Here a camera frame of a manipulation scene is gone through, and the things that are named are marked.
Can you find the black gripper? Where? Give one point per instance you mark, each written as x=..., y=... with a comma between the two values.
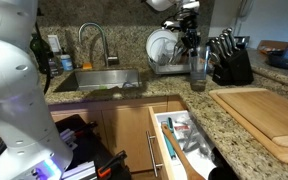
x=190, y=28

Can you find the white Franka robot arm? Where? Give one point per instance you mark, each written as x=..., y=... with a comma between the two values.
x=14, y=100

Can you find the black countertop appliance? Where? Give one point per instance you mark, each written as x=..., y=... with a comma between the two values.
x=242, y=41

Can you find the large wooden cutting board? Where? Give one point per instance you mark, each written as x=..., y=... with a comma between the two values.
x=240, y=117

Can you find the small wooden cutting board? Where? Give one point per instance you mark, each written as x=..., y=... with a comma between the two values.
x=260, y=110

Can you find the white drawer tray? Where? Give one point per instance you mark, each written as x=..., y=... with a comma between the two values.
x=200, y=166

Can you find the metal serving spoon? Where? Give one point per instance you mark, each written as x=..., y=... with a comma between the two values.
x=176, y=55

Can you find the steel kitchen scissors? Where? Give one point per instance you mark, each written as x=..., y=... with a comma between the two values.
x=214, y=58

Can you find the grey dish rack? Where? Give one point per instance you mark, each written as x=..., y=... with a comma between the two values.
x=167, y=69

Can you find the white dinner plate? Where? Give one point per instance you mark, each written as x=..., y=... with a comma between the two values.
x=154, y=40

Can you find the black knife block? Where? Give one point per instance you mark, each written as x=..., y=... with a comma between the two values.
x=237, y=70

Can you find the brown wooden box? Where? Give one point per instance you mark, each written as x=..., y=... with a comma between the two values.
x=270, y=44

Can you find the steel gooseneck faucet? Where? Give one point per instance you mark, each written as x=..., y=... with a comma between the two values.
x=104, y=46

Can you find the plastic bagged cutlery pile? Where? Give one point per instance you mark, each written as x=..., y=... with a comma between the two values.
x=192, y=136

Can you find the dark blue bowl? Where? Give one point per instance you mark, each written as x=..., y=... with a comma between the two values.
x=280, y=62

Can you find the stainless steel sink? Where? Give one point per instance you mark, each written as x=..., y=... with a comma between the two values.
x=100, y=78

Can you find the green round scrubber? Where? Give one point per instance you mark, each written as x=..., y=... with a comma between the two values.
x=103, y=88

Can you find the orange sponge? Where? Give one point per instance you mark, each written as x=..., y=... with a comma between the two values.
x=87, y=66

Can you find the wide wooden cabinet door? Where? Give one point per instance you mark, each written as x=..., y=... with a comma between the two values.
x=130, y=133

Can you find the long wooden spoon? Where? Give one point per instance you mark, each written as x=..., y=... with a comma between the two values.
x=180, y=153

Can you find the white tub with blue label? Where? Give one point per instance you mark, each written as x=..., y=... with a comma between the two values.
x=66, y=62

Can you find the black round utensil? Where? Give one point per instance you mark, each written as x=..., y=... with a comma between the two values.
x=222, y=173

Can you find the small clear soap bottle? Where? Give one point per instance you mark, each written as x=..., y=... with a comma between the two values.
x=55, y=65

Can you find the dark green glass bottle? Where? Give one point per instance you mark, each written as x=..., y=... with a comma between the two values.
x=39, y=50

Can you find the orange and black clamp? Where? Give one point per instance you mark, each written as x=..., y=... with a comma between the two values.
x=105, y=171

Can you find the silver aluminium profile bars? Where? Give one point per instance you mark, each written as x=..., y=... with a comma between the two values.
x=80, y=171

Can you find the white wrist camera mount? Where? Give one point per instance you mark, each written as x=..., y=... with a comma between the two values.
x=190, y=4

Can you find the white wall outlet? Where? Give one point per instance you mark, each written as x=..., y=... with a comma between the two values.
x=54, y=43

